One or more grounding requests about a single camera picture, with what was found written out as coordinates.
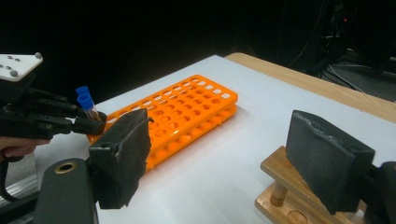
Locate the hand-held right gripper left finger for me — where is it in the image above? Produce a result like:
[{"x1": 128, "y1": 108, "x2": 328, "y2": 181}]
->
[{"x1": 88, "y1": 107, "x2": 154, "y2": 210}]

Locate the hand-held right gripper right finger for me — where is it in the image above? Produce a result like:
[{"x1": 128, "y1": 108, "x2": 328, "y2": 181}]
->
[{"x1": 285, "y1": 109, "x2": 376, "y2": 217}]

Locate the blue-capped test tube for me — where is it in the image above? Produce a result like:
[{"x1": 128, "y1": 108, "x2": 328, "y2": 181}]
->
[
  {"x1": 77, "y1": 92, "x2": 103, "y2": 123},
  {"x1": 75, "y1": 86, "x2": 92, "y2": 98}
]

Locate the wooden tube rack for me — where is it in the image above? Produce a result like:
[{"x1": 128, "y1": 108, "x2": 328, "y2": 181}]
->
[{"x1": 254, "y1": 145, "x2": 368, "y2": 224}]

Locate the orange plastic tube rack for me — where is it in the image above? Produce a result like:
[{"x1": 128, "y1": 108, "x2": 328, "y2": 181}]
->
[{"x1": 87, "y1": 74, "x2": 239, "y2": 172}]

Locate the white table mat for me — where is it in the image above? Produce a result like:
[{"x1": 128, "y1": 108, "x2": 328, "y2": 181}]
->
[{"x1": 33, "y1": 54, "x2": 396, "y2": 224}]

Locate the dark equipment rack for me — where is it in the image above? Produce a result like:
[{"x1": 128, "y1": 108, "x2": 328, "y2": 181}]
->
[{"x1": 320, "y1": 0, "x2": 396, "y2": 73}]

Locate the aluminium frame rail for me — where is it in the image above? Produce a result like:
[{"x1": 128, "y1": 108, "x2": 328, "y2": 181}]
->
[{"x1": 0, "y1": 174, "x2": 40, "y2": 208}]

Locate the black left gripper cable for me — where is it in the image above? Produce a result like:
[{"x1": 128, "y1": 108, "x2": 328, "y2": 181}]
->
[{"x1": 0, "y1": 157, "x2": 24, "y2": 203}]

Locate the long white cable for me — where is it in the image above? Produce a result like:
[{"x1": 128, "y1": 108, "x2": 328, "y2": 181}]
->
[{"x1": 326, "y1": 63, "x2": 365, "y2": 94}]

